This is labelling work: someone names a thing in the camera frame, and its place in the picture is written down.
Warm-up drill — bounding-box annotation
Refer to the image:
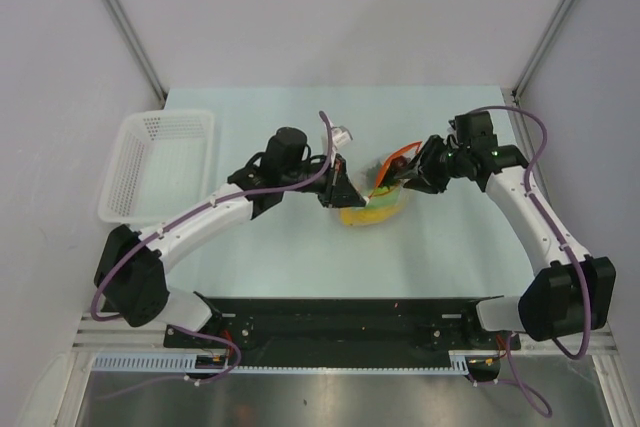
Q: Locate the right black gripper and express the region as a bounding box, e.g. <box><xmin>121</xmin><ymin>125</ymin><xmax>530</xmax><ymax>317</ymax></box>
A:
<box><xmin>396</xmin><ymin>135</ymin><xmax>471</xmax><ymax>194</ymax></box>

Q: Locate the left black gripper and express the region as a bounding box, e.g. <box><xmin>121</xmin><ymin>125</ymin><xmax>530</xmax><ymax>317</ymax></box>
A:
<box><xmin>281</xmin><ymin>153</ymin><xmax>365</xmax><ymax>209</ymax></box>

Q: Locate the clear zip top bag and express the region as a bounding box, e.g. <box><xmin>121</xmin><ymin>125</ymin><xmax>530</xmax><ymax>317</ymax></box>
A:
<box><xmin>338</xmin><ymin>141</ymin><xmax>422</xmax><ymax>227</ymax></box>

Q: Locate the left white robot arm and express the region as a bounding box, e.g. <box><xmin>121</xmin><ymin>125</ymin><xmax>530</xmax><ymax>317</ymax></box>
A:
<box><xmin>91</xmin><ymin>125</ymin><xmax>367</xmax><ymax>347</ymax></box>

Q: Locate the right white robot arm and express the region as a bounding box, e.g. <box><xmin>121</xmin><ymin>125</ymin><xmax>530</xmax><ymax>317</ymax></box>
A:
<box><xmin>394</xmin><ymin>107</ymin><xmax>616</xmax><ymax>348</ymax></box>

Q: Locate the dark fake food piece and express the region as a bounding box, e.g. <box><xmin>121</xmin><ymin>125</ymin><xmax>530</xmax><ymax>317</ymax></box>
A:
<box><xmin>389</xmin><ymin>156</ymin><xmax>409</xmax><ymax>175</ymax></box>

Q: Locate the yellow fake banana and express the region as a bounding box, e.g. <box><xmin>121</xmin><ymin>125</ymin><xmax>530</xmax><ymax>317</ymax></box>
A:
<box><xmin>339</xmin><ymin>203</ymin><xmax>406</xmax><ymax>227</ymax></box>

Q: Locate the green fake pepper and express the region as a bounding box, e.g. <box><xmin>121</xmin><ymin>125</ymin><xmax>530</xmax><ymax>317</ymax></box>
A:
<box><xmin>370</xmin><ymin>186</ymin><xmax>402</xmax><ymax>205</ymax></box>

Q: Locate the white plastic basket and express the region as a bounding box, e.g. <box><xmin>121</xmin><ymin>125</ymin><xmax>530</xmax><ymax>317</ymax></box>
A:
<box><xmin>97</xmin><ymin>109</ymin><xmax>215</xmax><ymax>226</ymax></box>

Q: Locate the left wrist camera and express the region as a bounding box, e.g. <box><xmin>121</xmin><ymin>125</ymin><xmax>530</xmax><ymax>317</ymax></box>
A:
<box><xmin>330</xmin><ymin>125</ymin><xmax>353</xmax><ymax>150</ymax></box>

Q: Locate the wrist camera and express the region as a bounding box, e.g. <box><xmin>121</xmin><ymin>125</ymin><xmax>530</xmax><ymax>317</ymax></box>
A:
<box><xmin>330</xmin><ymin>125</ymin><xmax>353</xmax><ymax>150</ymax></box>
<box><xmin>452</xmin><ymin>111</ymin><xmax>498</xmax><ymax>150</ymax></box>

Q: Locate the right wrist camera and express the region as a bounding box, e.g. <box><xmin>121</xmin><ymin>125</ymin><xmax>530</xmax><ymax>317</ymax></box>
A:
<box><xmin>452</xmin><ymin>111</ymin><xmax>498</xmax><ymax>150</ymax></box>

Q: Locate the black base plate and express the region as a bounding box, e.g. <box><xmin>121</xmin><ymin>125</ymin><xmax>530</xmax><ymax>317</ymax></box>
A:
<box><xmin>163</xmin><ymin>298</ymin><xmax>509</xmax><ymax>369</ymax></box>

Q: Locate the white slotted cable duct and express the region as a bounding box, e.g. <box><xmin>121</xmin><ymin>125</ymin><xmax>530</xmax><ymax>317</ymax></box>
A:
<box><xmin>92</xmin><ymin>350</ymin><xmax>474</xmax><ymax>376</ymax></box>

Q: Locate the right aluminium frame post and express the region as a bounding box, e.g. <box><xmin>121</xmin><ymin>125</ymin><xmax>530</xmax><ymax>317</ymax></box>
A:
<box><xmin>510</xmin><ymin>0</ymin><xmax>578</xmax><ymax>102</ymax></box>

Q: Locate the aluminium frame post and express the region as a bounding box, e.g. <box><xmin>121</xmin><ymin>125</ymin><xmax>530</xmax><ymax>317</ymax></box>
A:
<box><xmin>101</xmin><ymin>0</ymin><xmax>168</xmax><ymax>107</ymax></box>
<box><xmin>510</xmin><ymin>0</ymin><xmax>578</xmax><ymax>102</ymax></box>

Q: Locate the left aluminium frame post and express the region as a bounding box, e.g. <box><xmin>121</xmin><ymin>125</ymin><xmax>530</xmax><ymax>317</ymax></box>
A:
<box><xmin>101</xmin><ymin>0</ymin><xmax>168</xmax><ymax>107</ymax></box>

